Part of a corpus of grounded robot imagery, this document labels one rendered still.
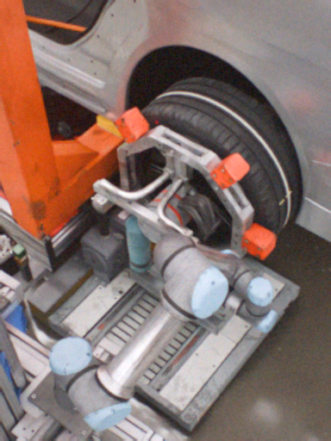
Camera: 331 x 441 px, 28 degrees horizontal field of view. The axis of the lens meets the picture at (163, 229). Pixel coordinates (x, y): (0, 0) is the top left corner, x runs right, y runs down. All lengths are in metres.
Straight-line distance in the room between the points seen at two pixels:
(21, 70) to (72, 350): 0.91
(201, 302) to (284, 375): 1.41
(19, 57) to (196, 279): 0.96
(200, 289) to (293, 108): 0.76
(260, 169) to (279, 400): 1.13
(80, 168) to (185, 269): 1.19
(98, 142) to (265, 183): 0.91
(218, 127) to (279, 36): 0.35
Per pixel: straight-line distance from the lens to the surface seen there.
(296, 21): 1.95
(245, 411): 2.88
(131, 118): 2.27
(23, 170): 2.42
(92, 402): 1.77
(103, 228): 2.35
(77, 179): 2.70
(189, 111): 2.20
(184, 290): 1.62
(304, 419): 2.90
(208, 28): 2.16
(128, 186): 2.50
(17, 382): 2.11
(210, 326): 2.89
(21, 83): 2.23
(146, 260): 2.58
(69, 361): 1.81
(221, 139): 2.13
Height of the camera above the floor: 2.64
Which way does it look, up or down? 52 degrees down
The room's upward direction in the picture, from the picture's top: 2 degrees counter-clockwise
